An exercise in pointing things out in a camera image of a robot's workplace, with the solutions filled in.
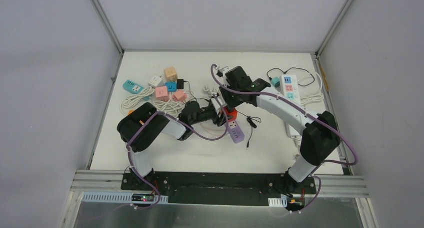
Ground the long white power strip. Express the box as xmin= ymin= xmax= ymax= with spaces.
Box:
xmin=279 ymin=74 xmax=306 ymax=161

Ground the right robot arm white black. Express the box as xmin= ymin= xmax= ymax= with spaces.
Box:
xmin=210 ymin=64 xmax=341 ymax=193

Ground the pink cube socket adapter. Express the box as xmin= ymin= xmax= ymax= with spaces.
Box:
xmin=172 ymin=90 xmax=187 ymax=102

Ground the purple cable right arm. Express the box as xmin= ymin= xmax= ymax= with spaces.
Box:
xmin=210 ymin=63 xmax=359 ymax=218

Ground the purple power strip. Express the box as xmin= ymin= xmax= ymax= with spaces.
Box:
xmin=228 ymin=120 xmax=245 ymax=144

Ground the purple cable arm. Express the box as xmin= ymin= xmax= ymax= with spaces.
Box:
xmin=210 ymin=63 xmax=359 ymax=218
xmin=124 ymin=93 xmax=230 ymax=210

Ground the light pink cube adapter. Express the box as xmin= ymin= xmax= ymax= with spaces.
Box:
xmin=155 ymin=86 xmax=170 ymax=102

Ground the beige cube adapter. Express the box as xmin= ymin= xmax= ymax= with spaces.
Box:
xmin=163 ymin=66 xmax=178 ymax=82

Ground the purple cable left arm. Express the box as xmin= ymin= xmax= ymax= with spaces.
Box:
xmin=124 ymin=93 xmax=230 ymax=210

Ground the white cord of teal strip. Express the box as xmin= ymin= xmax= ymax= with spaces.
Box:
xmin=120 ymin=86 xmax=157 ymax=116

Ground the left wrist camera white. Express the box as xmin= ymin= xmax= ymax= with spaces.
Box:
xmin=211 ymin=97 xmax=226 ymax=114

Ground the red cube socket adapter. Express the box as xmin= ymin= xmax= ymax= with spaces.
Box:
xmin=224 ymin=107 xmax=238 ymax=122

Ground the white cord of orange strip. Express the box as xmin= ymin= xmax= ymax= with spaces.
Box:
xmin=152 ymin=99 xmax=185 ymax=116

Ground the black mounting base plate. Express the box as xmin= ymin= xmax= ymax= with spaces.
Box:
xmin=120 ymin=171 xmax=318 ymax=207

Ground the teal power strip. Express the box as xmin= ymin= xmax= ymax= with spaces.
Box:
xmin=122 ymin=80 xmax=153 ymax=101

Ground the blue plug adapter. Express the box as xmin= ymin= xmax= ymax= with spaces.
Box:
xmin=165 ymin=81 xmax=177 ymax=92

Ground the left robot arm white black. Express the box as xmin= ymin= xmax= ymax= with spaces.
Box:
xmin=117 ymin=101 xmax=230 ymax=191

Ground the white cube adapter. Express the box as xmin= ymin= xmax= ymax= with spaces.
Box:
xmin=148 ymin=75 xmax=164 ymax=88

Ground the white coiled cord at back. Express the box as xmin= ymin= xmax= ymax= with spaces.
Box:
xmin=202 ymin=85 xmax=221 ymax=98

